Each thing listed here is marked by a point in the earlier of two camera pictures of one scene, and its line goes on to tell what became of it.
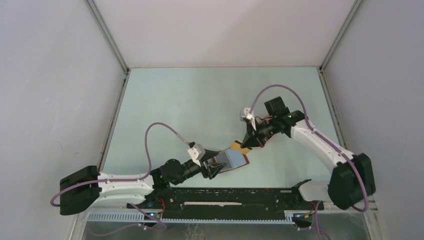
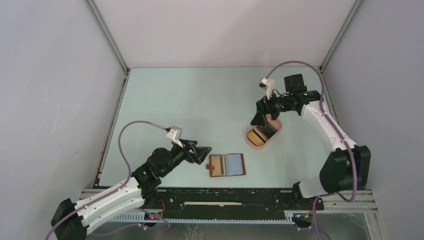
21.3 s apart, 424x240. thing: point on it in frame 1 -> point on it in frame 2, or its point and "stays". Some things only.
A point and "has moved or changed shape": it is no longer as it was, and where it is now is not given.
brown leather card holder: (231, 159) has moved or changed shape
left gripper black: (214, 170) -> (199, 153)
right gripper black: (250, 140) -> (263, 106)
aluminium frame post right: (350, 14) stays
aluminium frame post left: (108, 35) stays
